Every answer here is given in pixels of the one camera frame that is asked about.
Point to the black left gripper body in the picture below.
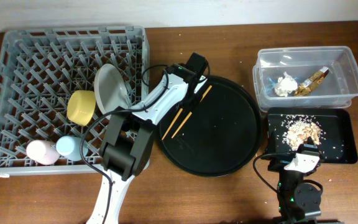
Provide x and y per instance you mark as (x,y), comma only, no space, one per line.
(192,101)

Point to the crumpled white tissue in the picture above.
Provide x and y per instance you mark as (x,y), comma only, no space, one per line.
(285,85)

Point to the clear plastic waste bin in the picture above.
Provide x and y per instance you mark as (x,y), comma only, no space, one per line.
(331,71)

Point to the grey plastic dishwasher rack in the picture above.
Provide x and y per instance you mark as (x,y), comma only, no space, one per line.
(39,71)

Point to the wooden chopstick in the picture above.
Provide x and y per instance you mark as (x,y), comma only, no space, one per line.
(190,113)
(172,123)

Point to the light blue plastic cup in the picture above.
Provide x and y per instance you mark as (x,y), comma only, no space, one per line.
(69,147)

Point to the food scraps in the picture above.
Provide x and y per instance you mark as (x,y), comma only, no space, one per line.
(298,128)

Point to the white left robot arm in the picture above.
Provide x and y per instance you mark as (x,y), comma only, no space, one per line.
(126,147)

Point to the white round plate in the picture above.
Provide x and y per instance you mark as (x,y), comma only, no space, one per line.
(110,90)

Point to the yellow bowl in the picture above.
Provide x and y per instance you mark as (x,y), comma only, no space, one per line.
(81,107)

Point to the brown Nescafe sachet wrapper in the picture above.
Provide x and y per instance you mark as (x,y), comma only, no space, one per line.
(312,82)

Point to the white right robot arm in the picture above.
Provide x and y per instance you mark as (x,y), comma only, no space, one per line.
(299,198)

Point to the round black tray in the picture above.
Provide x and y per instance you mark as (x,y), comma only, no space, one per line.
(222,135)

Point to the pink plastic cup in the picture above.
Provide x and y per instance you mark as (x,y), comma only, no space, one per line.
(42,152)

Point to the black rectangular tray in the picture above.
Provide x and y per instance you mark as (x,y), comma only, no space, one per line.
(336,139)

